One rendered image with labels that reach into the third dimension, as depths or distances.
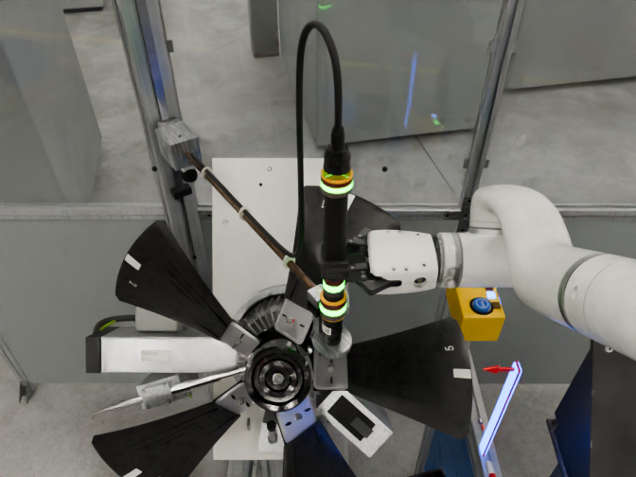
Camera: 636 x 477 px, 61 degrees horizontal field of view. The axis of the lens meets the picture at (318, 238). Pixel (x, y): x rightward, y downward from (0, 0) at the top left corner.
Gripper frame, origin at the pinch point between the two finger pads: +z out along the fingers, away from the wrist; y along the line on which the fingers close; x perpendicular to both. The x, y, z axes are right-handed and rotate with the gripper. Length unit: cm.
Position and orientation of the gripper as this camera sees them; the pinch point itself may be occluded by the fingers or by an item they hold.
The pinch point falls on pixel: (334, 259)
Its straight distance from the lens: 81.8
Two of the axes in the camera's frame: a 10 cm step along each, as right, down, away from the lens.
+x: 0.0, -7.5, -6.7
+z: -10.0, 0.0, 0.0
